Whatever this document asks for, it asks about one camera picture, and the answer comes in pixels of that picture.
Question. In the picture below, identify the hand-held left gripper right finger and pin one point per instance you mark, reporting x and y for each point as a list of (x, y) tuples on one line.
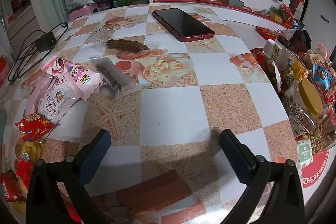
[(233, 155)]

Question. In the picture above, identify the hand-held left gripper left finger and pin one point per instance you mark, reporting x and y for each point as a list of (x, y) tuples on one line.
[(94, 158)]

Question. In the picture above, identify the yellow pastry clear packet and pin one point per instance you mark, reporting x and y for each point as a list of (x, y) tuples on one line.
[(34, 150)]

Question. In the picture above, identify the pink white biscuit packet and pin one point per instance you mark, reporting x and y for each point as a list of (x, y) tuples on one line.
[(56, 100)]

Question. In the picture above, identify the pile of snacks and jars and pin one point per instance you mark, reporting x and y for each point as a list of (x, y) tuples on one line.
[(316, 174)]

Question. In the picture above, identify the red printed snack packet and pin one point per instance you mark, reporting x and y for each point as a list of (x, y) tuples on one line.
[(34, 125)]

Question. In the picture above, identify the small red stick packet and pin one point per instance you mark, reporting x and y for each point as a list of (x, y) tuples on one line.
[(25, 171)]

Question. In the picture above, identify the green white wipe packet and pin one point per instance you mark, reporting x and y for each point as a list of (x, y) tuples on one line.
[(304, 153)]

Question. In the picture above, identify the dark snack bar clear packet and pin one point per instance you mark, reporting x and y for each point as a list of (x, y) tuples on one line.
[(110, 75)]

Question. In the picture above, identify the pink cartoon snack packet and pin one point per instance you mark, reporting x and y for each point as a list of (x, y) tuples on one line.
[(76, 74)]

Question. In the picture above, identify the clear jar gold lid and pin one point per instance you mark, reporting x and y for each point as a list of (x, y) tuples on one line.
[(311, 98)]

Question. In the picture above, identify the brown dried snack clear packet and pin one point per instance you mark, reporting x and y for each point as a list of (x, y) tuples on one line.
[(123, 46)]

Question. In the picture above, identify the black power adapter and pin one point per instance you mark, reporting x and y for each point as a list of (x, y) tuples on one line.
[(46, 41)]

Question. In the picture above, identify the red smartphone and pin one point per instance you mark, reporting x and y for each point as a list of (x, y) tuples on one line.
[(181, 23)]

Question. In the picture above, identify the pink plastic stool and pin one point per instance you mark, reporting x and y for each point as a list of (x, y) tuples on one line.
[(84, 11)]

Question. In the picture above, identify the flowering pot plant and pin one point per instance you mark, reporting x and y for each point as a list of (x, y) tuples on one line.
[(281, 12)]

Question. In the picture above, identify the grey green box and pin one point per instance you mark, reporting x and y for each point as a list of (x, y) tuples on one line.
[(232, 1)]

